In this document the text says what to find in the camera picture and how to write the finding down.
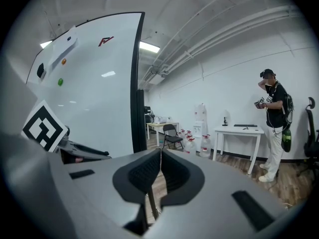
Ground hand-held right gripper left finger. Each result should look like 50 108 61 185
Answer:
63 148 160 235

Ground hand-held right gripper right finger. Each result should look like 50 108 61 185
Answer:
147 148 287 239

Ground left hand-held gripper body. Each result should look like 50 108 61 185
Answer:
1 55 72 153

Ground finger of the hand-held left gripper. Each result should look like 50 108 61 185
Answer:
59 139 112 164

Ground black-framed whiteboard on stand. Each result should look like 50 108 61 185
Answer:
26 11 148 159

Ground black whiteboard eraser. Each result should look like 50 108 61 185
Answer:
36 63 47 80

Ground small white table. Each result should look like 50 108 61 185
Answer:
213 124 265 175

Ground white water dispenser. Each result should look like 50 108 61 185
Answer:
193 103 209 152

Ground black folding chair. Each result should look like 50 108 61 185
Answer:
162 123 184 150

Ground cream table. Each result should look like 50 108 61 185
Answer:
146 121 180 148

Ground white paper sheet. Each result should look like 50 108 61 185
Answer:
50 25 79 67

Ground white ceiling air conditioner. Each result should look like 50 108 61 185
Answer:
142 69 166 86

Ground black office chair with headrest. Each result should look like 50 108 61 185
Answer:
297 96 319 182

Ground white ceiling pipes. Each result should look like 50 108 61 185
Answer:
138 3 301 89

